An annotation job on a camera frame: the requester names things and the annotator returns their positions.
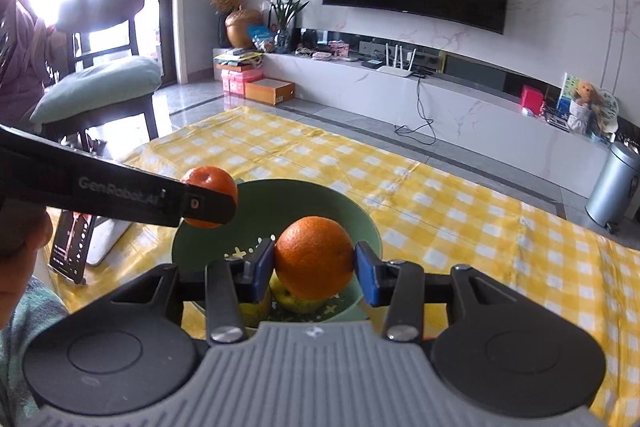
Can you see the white flat stand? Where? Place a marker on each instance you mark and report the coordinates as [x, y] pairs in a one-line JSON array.
[[107, 239]]

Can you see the orange cardboard box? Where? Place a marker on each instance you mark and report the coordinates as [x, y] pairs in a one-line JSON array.
[[270, 91]]

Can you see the pale green seat cushion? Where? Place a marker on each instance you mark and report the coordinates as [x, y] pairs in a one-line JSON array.
[[95, 87]]

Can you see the pink patterned box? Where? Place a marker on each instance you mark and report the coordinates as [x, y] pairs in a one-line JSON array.
[[338, 50]]

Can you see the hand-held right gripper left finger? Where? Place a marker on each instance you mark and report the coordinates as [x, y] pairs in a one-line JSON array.
[[263, 269]]

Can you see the small mandarin orange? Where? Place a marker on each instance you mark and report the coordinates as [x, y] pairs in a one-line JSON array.
[[207, 179]]

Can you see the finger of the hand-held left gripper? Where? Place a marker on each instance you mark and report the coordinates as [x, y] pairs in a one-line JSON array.
[[210, 205]]

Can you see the pink cardboard box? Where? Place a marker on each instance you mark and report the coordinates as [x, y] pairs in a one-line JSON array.
[[240, 75], [235, 89]]

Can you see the red box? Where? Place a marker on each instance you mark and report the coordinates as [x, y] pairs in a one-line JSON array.
[[531, 102]]

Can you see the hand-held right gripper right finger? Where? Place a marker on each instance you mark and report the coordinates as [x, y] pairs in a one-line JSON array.
[[366, 274]]

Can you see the purple cloth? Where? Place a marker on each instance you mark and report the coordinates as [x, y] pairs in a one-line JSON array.
[[20, 57]]

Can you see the white router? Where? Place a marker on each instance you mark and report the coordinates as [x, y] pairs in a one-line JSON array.
[[397, 69]]

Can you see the blue snack packet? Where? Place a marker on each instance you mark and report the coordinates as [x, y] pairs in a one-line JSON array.
[[261, 38]]

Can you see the blue picture frame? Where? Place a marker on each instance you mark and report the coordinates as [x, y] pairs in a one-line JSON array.
[[566, 94]]

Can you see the brown teddy bear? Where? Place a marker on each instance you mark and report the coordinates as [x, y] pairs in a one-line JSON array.
[[582, 104]]

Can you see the silver pedal trash can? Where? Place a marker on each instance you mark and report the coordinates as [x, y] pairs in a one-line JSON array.
[[612, 187]]

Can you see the green bowl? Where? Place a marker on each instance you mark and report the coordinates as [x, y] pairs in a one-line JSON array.
[[300, 202]]

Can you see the green leafy potted plant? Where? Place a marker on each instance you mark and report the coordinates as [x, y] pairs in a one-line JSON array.
[[287, 7]]

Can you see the yellow checked tablecloth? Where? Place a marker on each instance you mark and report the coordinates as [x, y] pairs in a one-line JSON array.
[[450, 217]]

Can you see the dark wooden chair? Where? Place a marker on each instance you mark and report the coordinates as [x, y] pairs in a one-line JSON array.
[[110, 7]]

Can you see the yellow-green apple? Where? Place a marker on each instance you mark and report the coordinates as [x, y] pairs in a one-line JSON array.
[[255, 311], [295, 303]]

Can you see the white marble television cabinet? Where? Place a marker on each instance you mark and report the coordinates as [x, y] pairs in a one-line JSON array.
[[450, 107]]

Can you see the round paper fan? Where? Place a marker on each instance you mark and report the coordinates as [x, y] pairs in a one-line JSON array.
[[609, 109]]

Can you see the pile of papers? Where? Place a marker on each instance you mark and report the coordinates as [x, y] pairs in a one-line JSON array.
[[237, 57]]

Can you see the black smartphone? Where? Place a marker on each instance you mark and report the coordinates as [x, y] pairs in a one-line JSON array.
[[70, 247]]

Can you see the golden acorn-shaped vase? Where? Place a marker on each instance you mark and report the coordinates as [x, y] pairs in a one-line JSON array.
[[243, 27]]

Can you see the large orange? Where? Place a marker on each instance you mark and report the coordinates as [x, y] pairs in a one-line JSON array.
[[315, 257]]

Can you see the person's left hand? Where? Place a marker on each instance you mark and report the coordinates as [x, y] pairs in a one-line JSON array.
[[25, 237]]

